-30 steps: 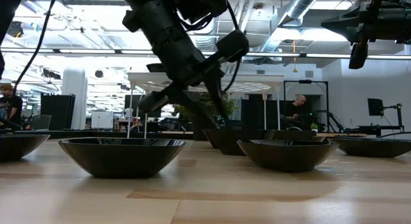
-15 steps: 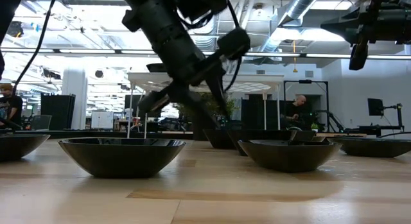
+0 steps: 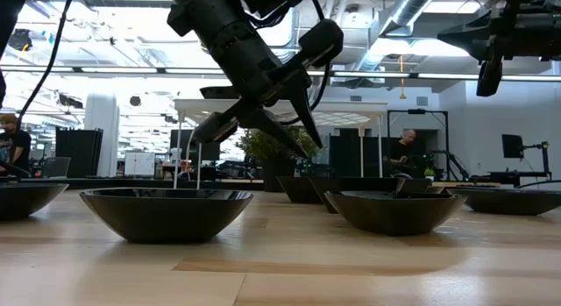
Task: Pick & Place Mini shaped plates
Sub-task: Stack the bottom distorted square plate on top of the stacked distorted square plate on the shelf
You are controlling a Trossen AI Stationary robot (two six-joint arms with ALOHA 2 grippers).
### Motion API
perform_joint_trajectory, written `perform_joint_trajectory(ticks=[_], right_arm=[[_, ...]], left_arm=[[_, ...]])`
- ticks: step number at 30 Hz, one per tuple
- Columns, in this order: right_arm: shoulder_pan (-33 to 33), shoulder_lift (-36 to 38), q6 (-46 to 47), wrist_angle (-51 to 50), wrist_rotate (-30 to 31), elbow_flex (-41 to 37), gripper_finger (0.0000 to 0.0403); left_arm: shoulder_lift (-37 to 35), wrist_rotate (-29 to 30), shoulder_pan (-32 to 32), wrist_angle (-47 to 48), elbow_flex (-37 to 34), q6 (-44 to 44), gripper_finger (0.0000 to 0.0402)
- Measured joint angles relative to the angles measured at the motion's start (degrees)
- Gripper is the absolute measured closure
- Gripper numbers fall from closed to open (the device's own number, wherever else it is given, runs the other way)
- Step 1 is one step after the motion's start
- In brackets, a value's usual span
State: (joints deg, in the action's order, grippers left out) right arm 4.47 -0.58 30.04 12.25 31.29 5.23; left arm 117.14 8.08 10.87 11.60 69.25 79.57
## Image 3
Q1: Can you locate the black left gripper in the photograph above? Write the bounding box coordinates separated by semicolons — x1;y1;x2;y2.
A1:
192;18;345;159

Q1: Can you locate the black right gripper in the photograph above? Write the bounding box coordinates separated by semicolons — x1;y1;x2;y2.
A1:
437;0;547;97

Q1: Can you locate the black wavy mini plate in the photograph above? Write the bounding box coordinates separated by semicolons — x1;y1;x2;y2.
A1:
199;85;241;100

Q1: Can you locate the green potted plant black pot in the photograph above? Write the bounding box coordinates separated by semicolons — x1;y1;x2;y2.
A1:
236;125;328;194

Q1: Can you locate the black room partition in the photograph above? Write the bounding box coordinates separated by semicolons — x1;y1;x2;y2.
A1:
328;127;387;179
54;127;104;179
169;128;222;163

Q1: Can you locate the black monitor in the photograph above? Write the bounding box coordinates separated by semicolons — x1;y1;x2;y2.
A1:
501;133;526;160

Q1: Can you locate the black desk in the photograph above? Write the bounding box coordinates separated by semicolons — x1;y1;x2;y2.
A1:
471;170;553;189

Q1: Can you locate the person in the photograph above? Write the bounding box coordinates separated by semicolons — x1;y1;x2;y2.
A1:
0;113;33;178
385;128;418;179

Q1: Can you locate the white cabinet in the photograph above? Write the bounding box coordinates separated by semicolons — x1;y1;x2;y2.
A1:
124;151;156;175

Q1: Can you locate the white building column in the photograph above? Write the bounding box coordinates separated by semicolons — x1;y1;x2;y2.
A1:
83;91;121;176

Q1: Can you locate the grey office chair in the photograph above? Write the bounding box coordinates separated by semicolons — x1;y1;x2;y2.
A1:
41;156;72;180

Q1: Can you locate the black round ceiling fixture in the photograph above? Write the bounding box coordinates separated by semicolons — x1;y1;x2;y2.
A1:
7;28;33;53

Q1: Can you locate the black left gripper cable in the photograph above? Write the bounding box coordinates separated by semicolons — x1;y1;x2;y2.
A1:
245;0;333;125

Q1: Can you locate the black gantry frame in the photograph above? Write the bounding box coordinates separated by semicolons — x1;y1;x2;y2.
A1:
387;108;451;181

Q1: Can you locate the yellow hanging cord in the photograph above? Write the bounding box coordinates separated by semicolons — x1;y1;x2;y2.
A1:
398;54;408;101

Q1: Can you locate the silver corrugated air duct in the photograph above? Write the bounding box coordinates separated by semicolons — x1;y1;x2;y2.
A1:
349;0;442;75

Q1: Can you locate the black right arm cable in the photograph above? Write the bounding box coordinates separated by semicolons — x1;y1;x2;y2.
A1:
515;178;561;189

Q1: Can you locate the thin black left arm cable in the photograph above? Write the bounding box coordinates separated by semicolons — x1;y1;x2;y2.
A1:
16;0;78;119

